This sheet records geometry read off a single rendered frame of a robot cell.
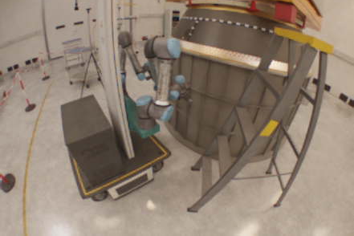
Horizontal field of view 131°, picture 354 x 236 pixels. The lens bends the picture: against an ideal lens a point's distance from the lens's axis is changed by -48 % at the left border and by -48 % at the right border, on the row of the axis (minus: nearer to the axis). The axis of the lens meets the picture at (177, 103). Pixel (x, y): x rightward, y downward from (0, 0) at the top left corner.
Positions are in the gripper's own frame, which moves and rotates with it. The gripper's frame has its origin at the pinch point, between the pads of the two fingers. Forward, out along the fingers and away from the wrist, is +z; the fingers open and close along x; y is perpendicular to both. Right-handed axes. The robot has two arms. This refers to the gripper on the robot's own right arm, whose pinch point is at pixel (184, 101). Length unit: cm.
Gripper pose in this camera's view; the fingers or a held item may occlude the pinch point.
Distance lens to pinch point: 143.0
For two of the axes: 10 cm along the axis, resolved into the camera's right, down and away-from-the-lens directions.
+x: 7.2, 4.9, -4.9
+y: -6.8, 6.5, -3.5
